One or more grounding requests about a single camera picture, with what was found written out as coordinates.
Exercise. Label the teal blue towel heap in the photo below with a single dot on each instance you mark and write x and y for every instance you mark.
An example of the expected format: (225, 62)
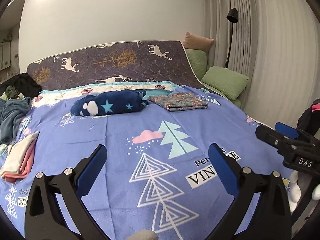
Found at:
(12, 112)

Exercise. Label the green pillow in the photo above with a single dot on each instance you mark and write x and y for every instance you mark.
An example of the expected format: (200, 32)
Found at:
(228, 82)
(198, 62)

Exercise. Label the blue printed bed sheet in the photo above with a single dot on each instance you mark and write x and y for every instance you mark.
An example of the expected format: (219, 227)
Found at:
(157, 175)

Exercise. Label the black floor lamp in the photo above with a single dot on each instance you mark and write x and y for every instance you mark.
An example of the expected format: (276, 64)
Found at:
(232, 17)

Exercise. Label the folded pink cloth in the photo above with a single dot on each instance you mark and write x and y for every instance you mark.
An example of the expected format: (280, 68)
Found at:
(25, 167)

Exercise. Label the navy star fleece garment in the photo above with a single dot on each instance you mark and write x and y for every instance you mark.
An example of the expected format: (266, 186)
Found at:
(113, 102)

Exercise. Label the tan pillow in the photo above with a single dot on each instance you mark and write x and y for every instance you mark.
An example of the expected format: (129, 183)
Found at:
(192, 41)

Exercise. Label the folded white cloth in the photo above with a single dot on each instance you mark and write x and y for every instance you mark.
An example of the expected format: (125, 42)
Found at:
(17, 154)

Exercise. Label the floral green orange garment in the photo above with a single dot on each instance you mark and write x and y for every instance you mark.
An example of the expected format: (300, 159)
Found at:
(179, 102)

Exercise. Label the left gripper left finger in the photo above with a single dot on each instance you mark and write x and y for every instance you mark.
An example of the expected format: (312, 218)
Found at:
(43, 216)

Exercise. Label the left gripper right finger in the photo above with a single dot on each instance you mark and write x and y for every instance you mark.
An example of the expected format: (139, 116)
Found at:
(271, 218)

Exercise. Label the right white gloved hand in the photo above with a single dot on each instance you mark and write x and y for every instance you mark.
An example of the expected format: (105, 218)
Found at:
(299, 183)

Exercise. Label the black clothes pile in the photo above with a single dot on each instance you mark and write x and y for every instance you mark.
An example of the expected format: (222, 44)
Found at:
(24, 83)

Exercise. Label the green pillow front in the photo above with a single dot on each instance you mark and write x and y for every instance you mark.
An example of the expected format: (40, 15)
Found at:
(228, 82)

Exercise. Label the green pillow back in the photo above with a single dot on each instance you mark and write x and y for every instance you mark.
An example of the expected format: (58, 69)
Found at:
(198, 62)

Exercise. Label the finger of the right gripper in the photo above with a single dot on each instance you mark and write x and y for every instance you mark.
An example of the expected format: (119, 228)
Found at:
(286, 130)

